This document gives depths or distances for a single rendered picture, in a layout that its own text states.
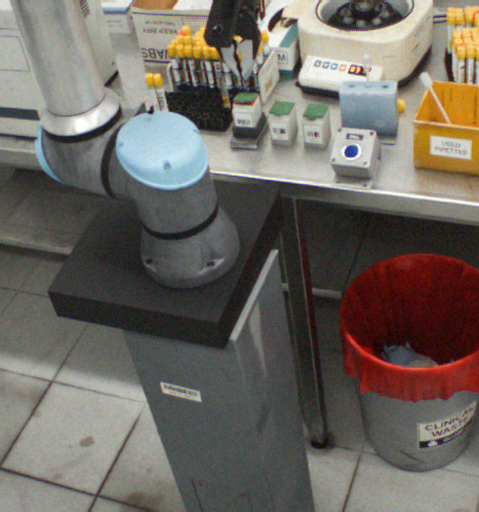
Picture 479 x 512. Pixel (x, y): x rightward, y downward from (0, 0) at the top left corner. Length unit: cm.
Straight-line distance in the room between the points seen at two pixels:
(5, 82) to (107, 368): 102
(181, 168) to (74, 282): 30
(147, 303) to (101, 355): 125
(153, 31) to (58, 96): 72
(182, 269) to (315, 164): 41
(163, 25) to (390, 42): 49
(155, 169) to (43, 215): 149
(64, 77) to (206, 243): 31
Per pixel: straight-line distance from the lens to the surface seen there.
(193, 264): 123
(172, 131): 116
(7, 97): 176
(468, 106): 158
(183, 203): 116
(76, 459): 230
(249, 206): 136
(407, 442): 202
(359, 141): 147
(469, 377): 183
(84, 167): 122
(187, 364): 135
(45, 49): 114
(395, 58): 170
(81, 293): 130
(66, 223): 254
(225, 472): 159
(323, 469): 215
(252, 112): 158
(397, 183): 149
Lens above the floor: 181
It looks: 42 degrees down
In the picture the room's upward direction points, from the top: 11 degrees counter-clockwise
